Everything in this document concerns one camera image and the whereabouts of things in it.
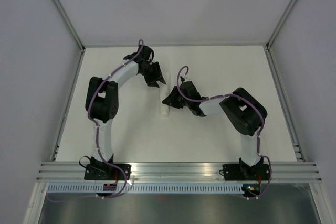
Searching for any aluminium left frame post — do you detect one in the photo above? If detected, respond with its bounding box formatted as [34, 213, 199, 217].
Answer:
[51, 0, 85, 52]

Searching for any aluminium right frame post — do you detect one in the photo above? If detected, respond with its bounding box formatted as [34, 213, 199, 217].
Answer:
[265, 0, 299, 50]

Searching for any aluminium frame post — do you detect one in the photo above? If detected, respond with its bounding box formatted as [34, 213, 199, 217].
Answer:
[51, 0, 85, 52]
[265, 0, 299, 50]

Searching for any aluminium front frame rail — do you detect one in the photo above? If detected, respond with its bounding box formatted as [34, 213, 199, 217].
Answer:
[36, 162, 322, 184]

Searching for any white cloth napkin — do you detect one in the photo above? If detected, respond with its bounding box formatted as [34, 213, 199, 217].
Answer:
[159, 72, 171, 117]

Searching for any aluminium frame rail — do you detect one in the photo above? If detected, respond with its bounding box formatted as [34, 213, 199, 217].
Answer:
[36, 162, 322, 184]
[84, 42, 267, 48]

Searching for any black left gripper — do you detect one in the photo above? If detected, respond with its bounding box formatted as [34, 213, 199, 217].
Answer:
[140, 62, 165, 89]

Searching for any aluminium back frame rail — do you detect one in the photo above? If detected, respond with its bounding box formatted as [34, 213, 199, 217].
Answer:
[84, 42, 267, 48]

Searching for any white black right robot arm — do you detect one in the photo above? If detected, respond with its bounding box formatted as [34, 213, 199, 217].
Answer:
[162, 81, 270, 182]

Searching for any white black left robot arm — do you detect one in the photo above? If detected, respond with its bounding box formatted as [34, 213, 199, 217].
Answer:
[85, 40, 166, 181]

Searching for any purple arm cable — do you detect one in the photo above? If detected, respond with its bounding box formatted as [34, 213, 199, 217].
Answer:
[47, 39, 145, 204]
[177, 66, 271, 200]

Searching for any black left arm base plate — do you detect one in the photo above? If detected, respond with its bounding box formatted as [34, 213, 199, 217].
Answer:
[84, 164, 131, 181]

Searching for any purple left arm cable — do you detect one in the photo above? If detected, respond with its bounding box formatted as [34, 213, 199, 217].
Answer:
[47, 39, 145, 204]

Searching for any white slotted cable duct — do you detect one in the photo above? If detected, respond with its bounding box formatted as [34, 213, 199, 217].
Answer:
[47, 183, 243, 195]

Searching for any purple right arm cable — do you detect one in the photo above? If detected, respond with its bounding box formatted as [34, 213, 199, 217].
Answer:
[177, 66, 271, 200]

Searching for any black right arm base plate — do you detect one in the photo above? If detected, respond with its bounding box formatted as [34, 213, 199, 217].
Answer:
[218, 164, 270, 182]

